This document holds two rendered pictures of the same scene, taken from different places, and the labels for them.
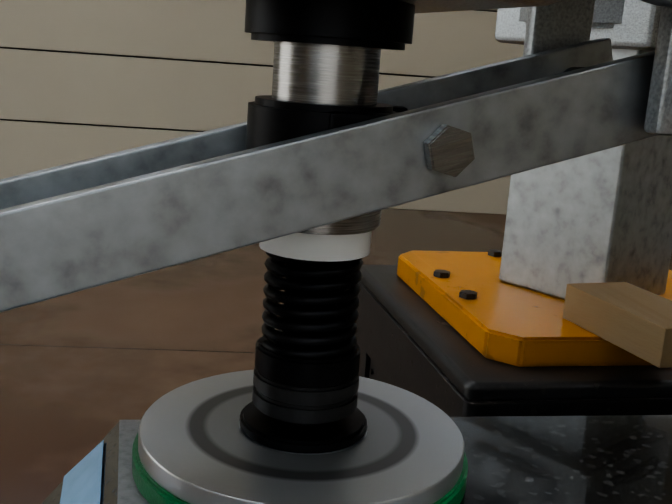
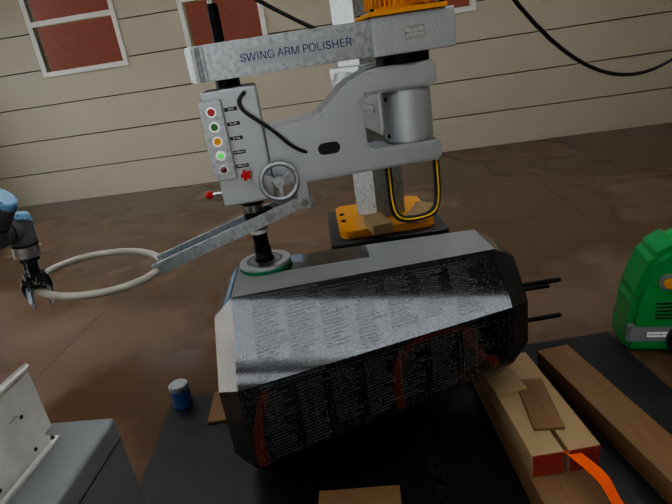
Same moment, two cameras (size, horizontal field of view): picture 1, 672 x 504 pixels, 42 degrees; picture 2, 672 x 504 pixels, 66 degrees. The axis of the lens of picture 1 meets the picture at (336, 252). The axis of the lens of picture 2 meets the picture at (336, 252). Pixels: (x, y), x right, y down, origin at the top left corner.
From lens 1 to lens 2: 1.62 m
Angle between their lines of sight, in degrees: 15
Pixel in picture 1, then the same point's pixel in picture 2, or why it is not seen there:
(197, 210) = (236, 232)
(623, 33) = not seen: hidden behind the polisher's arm
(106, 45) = (266, 104)
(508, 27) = not seen: hidden behind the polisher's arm
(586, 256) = (372, 205)
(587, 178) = (367, 184)
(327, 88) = (252, 211)
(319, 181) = (252, 225)
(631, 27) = not seen: hidden behind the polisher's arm
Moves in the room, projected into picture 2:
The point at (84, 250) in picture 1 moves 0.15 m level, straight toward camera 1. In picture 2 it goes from (223, 240) to (219, 253)
